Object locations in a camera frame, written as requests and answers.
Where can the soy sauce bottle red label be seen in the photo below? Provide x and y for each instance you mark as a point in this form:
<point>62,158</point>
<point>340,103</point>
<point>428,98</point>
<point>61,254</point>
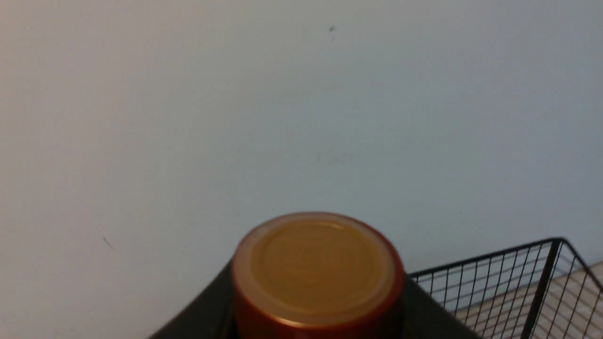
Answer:
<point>316,275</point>

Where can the black wire mesh shelf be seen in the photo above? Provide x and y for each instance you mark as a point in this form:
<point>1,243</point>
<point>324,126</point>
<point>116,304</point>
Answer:
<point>450,282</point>

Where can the checkered beige tablecloth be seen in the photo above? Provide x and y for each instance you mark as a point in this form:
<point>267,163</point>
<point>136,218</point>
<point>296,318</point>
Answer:
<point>568,305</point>

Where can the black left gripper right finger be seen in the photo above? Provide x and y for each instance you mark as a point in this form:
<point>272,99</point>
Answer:
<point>423,318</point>

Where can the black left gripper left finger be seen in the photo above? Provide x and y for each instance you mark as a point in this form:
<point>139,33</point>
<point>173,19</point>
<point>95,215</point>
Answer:
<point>210,315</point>

